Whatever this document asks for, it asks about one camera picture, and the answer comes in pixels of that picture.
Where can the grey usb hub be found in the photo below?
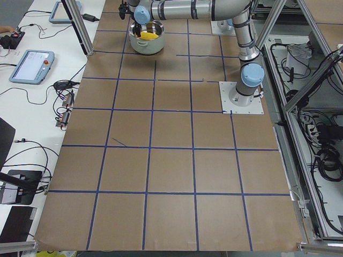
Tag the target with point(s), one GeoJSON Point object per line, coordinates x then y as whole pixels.
{"type": "Point", "coordinates": [62, 119]}
{"type": "Point", "coordinates": [68, 100]}

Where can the far blue teach pendant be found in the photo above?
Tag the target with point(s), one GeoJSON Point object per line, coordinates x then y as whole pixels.
{"type": "Point", "coordinates": [58, 14]}

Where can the near blue teach pendant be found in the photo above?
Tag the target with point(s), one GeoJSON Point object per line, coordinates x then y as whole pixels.
{"type": "Point", "coordinates": [33, 67]}

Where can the black device with red button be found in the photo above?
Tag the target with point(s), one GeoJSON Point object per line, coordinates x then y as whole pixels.
{"type": "Point", "coordinates": [12, 41]}

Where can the black camera stand base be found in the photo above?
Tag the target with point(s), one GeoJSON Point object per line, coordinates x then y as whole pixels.
{"type": "Point", "coordinates": [19, 186]}

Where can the aluminium frame post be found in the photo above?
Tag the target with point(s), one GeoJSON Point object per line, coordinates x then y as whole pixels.
{"type": "Point", "coordinates": [78, 25]}

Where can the black laptop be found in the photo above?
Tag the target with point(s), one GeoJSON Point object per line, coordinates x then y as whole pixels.
{"type": "Point", "coordinates": [18, 224]}

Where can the brown paper table cover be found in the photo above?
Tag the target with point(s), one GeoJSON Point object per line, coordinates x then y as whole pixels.
{"type": "Point", "coordinates": [150, 162]}

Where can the white box in cabinet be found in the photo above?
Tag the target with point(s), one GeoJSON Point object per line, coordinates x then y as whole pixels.
{"type": "Point", "coordinates": [298, 58]}

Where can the black power adapter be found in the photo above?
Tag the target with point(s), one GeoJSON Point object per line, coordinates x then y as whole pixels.
{"type": "Point", "coordinates": [89, 17]}

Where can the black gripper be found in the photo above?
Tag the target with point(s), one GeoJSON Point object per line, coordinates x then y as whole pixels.
{"type": "Point", "coordinates": [138, 27]}

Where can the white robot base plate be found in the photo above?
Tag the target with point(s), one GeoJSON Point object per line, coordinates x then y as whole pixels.
{"type": "Point", "coordinates": [234, 103]}

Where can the blue teach pendant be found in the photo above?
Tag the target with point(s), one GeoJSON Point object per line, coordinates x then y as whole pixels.
{"type": "Point", "coordinates": [33, 67]}
{"type": "Point", "coordinates": [58, 14]}

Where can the aluminium frame rail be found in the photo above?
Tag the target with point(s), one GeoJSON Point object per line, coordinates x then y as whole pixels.
{"type": "Point", "coordinates": [18, 247]}

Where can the pale green cooking pot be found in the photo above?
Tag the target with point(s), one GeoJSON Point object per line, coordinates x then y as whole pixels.
{"type": "Point", "coordinates": [148, 47]}

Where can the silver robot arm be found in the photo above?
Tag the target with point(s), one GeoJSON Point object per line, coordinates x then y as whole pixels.
{"type": "Point", "coordinates": [252, 73]}

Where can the black mouse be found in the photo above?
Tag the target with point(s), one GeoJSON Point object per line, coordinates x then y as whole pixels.
{"type": "Point", "coordinates": [62, 85]}

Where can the yellow corn cob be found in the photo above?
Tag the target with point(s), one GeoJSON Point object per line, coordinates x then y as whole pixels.
{"type": "Point", "coordinates": [147, 36]}

